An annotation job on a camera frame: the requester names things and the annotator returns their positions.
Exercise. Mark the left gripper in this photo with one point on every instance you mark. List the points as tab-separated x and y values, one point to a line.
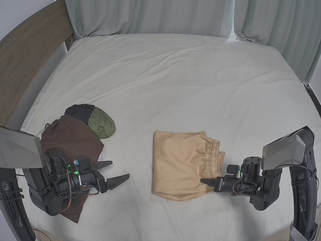
91	181

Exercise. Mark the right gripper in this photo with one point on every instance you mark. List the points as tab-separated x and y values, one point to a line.
224	184

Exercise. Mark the beige shorts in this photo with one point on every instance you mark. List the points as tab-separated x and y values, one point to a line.
180	164

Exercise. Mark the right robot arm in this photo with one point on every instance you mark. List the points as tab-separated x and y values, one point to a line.
280	182

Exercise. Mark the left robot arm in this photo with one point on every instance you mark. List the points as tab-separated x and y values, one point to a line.
37	192

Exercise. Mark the bed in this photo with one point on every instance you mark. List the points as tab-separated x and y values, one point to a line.
188	71

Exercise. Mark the white garment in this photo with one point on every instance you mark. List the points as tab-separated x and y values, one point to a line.
102	156

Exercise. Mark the green garment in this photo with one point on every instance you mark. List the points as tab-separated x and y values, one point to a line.
102	123

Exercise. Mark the brown shorts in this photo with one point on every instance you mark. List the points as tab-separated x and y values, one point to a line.
72	137

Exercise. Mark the black garment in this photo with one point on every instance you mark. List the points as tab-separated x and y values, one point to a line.
77	112

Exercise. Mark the pale green curtain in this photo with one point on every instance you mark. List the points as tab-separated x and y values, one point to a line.
275	14
150	9

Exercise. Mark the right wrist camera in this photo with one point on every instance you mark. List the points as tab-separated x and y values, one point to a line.
232	170

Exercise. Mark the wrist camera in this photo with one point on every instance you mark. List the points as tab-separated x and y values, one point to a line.
232	170
82	164

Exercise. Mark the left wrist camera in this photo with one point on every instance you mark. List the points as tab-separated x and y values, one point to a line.
82	164

